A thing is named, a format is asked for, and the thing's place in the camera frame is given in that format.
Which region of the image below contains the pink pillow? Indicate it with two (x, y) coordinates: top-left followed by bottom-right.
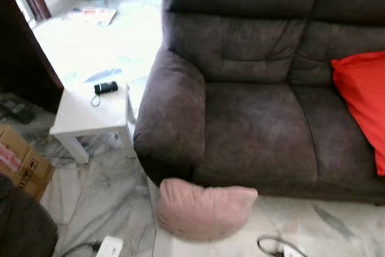
(156, 177), (259, 243)

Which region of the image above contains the red pillow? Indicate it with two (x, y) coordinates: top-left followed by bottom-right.
(330, 51), (385, 177)

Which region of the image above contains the dark brown fabric sofa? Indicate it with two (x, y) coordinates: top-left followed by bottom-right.
(134, 0), (385, 205)

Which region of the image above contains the black object on floor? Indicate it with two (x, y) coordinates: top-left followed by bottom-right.
(0, 97), (36, 125)

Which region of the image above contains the small black device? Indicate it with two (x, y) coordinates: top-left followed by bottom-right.
(93, 81), (119, 95)

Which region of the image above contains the white side table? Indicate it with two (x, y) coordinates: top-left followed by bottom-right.
(49, 82), (137, 165)

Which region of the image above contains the white power strip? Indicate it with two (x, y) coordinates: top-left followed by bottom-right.
(94, 235), (125, 257)

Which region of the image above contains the cardboard box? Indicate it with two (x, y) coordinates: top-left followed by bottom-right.
(0, 124), (55, 203)

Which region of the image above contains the dark wooden cabinet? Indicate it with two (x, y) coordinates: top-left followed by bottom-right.
(0, 0), (64, 114)

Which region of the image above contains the dark brown upholstered seat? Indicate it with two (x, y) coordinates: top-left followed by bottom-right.
(0, 175), (60, 257)

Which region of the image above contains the coiled black cable with adapter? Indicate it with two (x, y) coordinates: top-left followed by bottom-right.
(257, 234), (308, 257)

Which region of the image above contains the black power strip cable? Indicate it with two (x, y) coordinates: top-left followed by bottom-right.
(60, 241), (100, 257)

